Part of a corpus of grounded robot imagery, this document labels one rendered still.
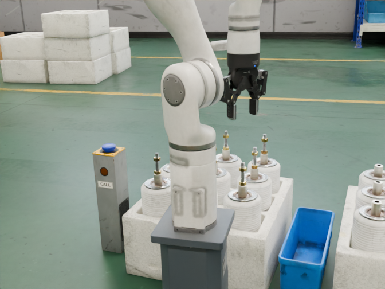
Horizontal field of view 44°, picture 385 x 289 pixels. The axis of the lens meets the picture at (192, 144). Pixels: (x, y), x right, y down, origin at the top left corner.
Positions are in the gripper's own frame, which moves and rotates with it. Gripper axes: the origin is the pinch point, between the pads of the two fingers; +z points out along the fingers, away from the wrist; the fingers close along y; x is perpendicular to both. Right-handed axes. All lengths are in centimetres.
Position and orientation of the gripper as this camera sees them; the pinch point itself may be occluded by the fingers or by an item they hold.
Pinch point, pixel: (242, 111)
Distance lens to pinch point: 115.9
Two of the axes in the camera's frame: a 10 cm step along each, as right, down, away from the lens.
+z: 0.2, 9.4, 3.3
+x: -6.0, -2.5, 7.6
